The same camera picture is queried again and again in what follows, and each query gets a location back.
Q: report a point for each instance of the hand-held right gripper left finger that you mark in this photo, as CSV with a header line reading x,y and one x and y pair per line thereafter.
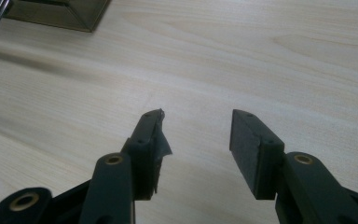
x,y
143,161

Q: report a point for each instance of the dark olive square tray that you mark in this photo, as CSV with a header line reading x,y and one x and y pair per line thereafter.
x,y
62,14

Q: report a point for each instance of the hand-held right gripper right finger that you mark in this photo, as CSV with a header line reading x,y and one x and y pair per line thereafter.
x,y
261,161

